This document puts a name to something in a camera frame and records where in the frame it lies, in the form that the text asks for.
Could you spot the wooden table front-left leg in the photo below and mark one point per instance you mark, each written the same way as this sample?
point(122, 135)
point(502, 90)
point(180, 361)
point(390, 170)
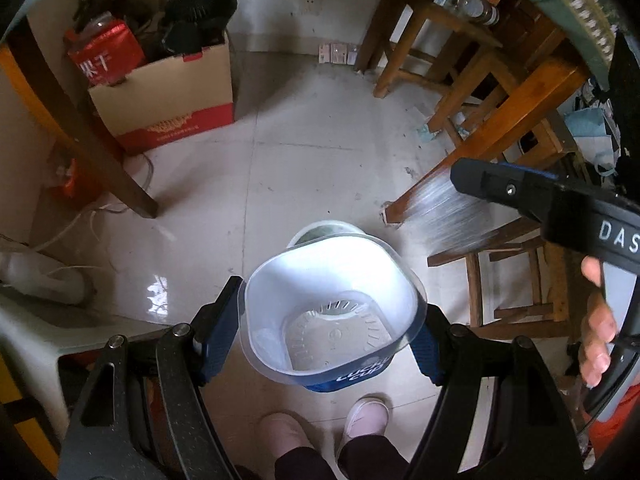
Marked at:
point(31, 77)

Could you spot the white round trash bin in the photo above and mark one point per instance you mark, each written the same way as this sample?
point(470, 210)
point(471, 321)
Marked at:
point(321, 229)

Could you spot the wooden stool near bin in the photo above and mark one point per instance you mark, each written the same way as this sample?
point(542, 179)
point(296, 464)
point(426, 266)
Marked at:
point(519, 284)

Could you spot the person's right hand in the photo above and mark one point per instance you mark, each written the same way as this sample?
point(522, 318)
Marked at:
point(598, 328)

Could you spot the right pink slipper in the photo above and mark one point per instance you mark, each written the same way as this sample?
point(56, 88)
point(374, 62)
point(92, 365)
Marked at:
point(369, 416)

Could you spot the cardboard box red base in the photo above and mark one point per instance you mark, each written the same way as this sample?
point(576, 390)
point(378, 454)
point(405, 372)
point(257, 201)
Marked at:
point(168, 100)

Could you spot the white power strip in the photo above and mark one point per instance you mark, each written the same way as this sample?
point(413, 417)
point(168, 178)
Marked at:
point(39, 276)

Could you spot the red foil snack bag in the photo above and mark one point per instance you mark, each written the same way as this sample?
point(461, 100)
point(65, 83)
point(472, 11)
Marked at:
point(106, 51)

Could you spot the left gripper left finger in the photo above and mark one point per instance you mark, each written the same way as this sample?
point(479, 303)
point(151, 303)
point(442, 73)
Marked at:
point(141, 414)

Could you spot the pink slipper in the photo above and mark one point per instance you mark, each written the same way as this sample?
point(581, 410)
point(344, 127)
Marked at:
point(369, 416)
point(282, 433)

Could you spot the wooden table front-right leg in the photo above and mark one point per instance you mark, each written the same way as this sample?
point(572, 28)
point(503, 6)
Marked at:
point(542, 91)

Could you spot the left pink slipper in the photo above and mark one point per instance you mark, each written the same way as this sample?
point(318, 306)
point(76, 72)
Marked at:
point(282, 433)

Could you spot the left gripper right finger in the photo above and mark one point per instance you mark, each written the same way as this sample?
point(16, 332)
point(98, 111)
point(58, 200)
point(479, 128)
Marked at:
point(498, 414)

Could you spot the wooden stool far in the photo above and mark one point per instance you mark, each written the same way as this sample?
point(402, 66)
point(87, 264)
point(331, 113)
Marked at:
point(394, 31)

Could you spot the clear plastic cup blue label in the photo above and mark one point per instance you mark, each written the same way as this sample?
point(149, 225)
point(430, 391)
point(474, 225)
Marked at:
point(329, 313)

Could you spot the black fan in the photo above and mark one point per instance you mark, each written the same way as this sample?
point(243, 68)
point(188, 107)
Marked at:
point(189, 26)

